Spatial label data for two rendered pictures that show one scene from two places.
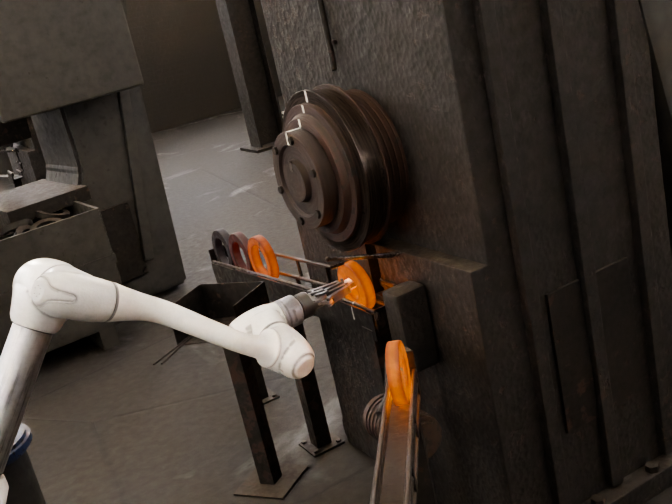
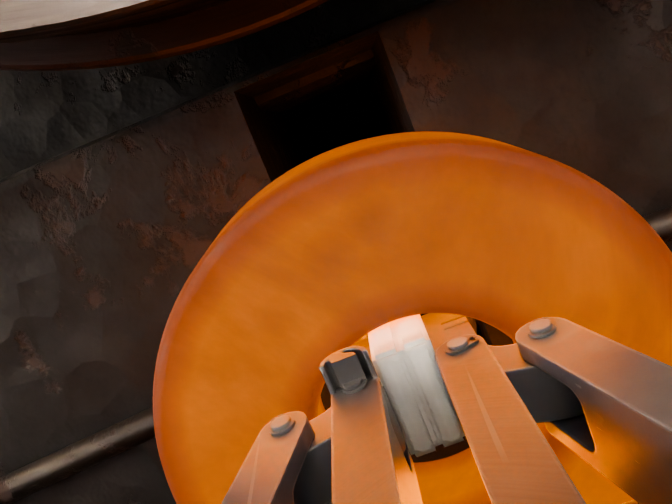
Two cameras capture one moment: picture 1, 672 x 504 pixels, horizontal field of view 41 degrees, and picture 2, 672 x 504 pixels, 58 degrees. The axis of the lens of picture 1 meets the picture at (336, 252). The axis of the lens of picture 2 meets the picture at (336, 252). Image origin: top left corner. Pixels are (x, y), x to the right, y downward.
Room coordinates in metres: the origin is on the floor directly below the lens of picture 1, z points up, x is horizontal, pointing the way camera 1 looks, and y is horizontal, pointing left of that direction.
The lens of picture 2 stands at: (2.39, 0.11, 0.84)
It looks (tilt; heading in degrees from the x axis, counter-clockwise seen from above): 11 degrees down; 301
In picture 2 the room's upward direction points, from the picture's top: 22 degrees counter-clockwise
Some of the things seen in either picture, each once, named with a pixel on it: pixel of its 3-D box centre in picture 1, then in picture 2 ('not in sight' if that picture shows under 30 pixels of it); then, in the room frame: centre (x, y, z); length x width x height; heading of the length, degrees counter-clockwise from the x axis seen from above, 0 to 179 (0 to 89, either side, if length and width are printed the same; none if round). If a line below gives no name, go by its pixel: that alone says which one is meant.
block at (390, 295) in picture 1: (412, 326); not in sight; (2.26, -0.16, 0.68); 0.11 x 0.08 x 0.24; 116
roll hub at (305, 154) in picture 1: (303, 179); not in sight; (2.43, 0.04, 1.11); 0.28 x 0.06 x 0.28; 26
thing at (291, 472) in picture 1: (242, 390); not in sight; (2.79, 0.42, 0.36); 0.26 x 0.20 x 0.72; 61
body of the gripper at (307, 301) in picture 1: (311, 301); not in sight; (2.40, 0.10, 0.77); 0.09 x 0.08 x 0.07; 116
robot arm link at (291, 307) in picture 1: (289, 312); not in sight; (2.37, 0.17, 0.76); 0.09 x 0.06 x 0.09; 26
